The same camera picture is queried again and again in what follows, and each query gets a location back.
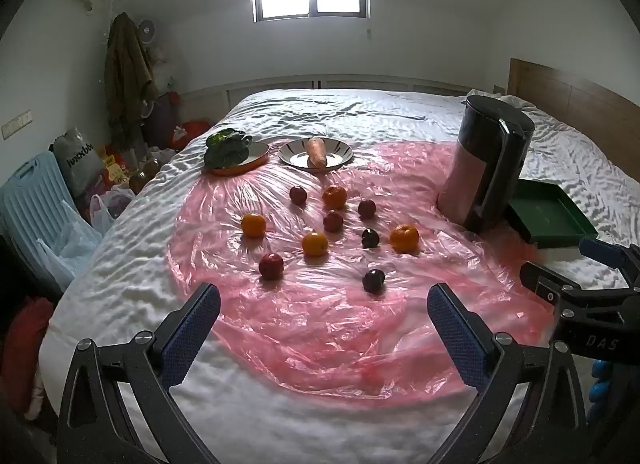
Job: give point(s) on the light blue plastic chair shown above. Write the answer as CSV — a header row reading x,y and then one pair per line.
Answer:
x,y
30,194

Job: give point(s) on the red apple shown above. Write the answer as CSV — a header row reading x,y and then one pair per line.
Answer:
x,y
298,195
333,221
271,266
367,209

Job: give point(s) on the white wall fan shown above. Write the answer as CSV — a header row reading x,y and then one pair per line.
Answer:
x,y
146,30

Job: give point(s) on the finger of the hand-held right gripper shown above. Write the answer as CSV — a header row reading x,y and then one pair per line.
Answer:
x,y
545,281
602,251

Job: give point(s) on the orange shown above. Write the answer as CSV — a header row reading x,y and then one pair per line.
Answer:
x,y
334,196
253,225
315,243
404,237

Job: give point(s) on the green tray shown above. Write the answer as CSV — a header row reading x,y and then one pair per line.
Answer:
x,y
545,214

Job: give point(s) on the orange plate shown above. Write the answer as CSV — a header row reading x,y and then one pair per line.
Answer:
x,y
255,151

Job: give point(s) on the dark plum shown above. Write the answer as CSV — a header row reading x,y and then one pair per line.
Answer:
x,y
370,238
374,280

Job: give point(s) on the wooden headboard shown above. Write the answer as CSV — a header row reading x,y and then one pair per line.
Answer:
x,y
575,99

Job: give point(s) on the carrot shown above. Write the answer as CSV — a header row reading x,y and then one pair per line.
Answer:
x,y
316,151

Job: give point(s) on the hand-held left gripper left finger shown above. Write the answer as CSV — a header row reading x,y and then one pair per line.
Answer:
x,y
192,339

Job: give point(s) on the pink plastic sheet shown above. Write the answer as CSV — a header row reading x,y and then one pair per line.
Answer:
x,y
325,324

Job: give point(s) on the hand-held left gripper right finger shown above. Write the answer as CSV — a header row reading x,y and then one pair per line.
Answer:
x,y
457,339

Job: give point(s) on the striped plate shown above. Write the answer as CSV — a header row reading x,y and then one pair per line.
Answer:
x,y
295,156

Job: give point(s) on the person's right hand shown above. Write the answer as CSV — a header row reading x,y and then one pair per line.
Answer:
x,y
599,389

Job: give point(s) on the red bag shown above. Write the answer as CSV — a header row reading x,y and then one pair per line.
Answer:
x,y
192,131

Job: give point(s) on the brown hanging coat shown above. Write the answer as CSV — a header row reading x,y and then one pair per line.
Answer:
x,y
125,74

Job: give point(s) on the yellow boxes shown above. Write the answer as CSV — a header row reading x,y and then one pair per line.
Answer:
x,y
112,164

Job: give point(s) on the green leafy vegetable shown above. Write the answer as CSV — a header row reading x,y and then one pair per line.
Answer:
x,y
222,149

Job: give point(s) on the red cloth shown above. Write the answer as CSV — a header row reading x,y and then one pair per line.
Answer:
x,y
25,344

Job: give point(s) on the grey printed bag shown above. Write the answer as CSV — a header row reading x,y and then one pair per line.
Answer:
x,y
80,159

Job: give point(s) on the dark purple suitcase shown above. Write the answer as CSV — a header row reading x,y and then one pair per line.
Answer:
x,y
160,124

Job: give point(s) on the wall switch panel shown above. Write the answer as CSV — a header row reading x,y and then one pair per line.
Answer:
x,y
15,125

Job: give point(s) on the small white desk fan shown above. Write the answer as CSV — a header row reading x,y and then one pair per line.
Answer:
x,y
147,108

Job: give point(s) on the white plastic bag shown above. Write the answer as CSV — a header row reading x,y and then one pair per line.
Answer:
x,y
102,209
70,254

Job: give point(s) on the white crumpled pillow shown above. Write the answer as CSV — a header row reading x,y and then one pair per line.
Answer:
x,y
515,103

